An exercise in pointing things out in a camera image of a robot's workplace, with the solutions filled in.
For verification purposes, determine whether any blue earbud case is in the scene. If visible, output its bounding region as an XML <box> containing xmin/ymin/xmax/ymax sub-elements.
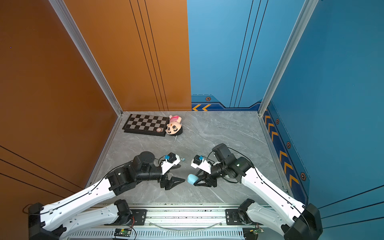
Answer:
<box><xmin>187</xmin><ymin>174</ymin><xmax>199</xmax><ymax>185</ymax></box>

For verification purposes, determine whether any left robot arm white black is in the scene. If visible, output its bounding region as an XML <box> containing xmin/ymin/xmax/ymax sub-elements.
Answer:
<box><xmin>28</xmin><ymin>152</ymin><xmax>185</xmax><ymax>240</ymax></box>

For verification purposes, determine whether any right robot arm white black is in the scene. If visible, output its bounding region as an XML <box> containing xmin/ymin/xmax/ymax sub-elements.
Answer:
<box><xmin>188</xmin><ymin>144</ymin><xmax>323</xmax><ymax>240</ymax></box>

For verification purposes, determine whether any plush doll pink shirt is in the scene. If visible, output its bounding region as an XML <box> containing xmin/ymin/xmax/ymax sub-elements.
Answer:
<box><xmin>166</xmin><ymin>115</ymin><xmax>183</xmax><ymax>136</ymax></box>

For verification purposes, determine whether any black white chessboard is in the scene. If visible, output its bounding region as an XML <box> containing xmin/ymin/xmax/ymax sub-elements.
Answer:
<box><xmin>122</xmin><ymin>114</ymin><xmax>170</xmax><ymax>137</ymax></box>

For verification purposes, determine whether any green circuit board left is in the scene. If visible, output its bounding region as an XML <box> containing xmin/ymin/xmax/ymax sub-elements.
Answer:
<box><xmin>114</xmin><ymin>229</ymin><xmax>132</xmax><ymax>238</ymax></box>

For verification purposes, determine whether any circuit board right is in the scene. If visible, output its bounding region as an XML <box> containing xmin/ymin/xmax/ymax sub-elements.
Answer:
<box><xmin>250</xmin><ymin>228</ymin><xmax>264</xmax><ymax>235</ymax></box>

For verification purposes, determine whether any white vent grille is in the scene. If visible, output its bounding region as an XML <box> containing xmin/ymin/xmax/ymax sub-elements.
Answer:
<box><xmin>67</xmin><ymin>228</ymin><xmax>245</xmax><ymax>240</ymax></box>

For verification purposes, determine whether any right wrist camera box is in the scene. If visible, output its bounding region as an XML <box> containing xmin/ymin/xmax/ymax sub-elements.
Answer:
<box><xmin>191</xmin><ymin>155</ymin><xmax>212</xmax><ymax>174</ymax></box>

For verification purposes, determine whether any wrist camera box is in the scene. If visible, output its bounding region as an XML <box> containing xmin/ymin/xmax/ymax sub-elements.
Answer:
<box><xmin>160</xmin><ymin>153</ymin><xmax>181</xmax><ymax>175</ymax></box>
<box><xmin>191</xmin><ymin>155</ymin><xmax>212</xmax><ymax>174</ymax></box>

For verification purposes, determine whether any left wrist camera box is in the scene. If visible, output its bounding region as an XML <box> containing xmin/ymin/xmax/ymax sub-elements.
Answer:
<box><xmin>160</xmin><ymin>153</ymin><xmax>181</xmax><ymax>175</ymax></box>

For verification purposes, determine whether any aluminium front rail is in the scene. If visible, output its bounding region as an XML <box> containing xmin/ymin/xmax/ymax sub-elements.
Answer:
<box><xmin>61</xmin><ymin>205</ymin><xmax>310</xmax><ymax>229</ymax></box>

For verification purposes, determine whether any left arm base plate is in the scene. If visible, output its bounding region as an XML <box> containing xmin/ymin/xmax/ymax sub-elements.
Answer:
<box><xmin>106</xmin><ymin>209</ymin><xmax>147</xmax><ymax>227</ymax></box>

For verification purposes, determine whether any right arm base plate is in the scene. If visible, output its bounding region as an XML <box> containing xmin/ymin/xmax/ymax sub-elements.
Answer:
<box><xmin>225</xmin><ymin>209</ymin><xmax>262</xmax><ymax>226</ymax></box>

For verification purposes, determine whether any right corner aluminium post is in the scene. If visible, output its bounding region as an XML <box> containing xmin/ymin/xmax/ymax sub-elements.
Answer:
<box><xmin>258</xmin><ymin>0</ymin><xmax>319</xmax><ymax>117</ymax></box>

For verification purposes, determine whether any corner aluminium post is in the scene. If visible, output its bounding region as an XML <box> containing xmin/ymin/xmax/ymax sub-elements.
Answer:
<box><xmin>49</xmin><ymin>0</ymin><xmax>123</xmax><ymax>117</ymax></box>
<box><xmin>258</xmin><ymin>0</ymin><xmax>319</xmax><ymax>117</ymax></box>

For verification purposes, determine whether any left corner aluminium post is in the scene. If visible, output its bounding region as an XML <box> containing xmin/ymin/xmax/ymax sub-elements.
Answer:
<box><xmin>49</xmin><ymin>0</ymin><xmax>123</xmax><ymax>117</ymax></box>

